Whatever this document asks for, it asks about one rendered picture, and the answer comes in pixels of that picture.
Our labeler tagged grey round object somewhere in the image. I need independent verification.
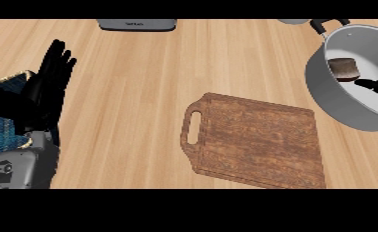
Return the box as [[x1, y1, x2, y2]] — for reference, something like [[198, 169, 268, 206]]
[[277, 18, 314, 26]]

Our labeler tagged dark grey appliance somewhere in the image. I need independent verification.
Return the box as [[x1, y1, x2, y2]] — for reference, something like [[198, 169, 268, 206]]
[[97, 18, 179, 33]]

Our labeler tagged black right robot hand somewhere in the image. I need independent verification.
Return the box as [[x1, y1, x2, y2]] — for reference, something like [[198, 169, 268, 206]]
[[353, 78, 378, 95]]

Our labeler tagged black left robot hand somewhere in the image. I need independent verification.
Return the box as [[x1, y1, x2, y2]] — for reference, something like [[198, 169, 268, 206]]
[[0, 38, 79, 136]]

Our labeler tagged grey pot with black handle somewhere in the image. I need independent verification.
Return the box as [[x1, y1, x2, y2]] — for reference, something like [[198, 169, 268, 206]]
[[305, 18, 378, 133]]

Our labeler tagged brown cupcake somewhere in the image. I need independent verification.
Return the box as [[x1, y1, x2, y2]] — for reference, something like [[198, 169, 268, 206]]
[[327, 57, 364, 83]]

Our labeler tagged blue patterned gold-rimmed plate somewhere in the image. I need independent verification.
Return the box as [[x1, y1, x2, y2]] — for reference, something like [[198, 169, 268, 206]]
[[0, 69, 37, 154]]

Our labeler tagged brown wooden cutting board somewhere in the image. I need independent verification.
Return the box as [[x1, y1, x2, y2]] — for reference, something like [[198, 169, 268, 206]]
[[179, 92, 328, 190]]

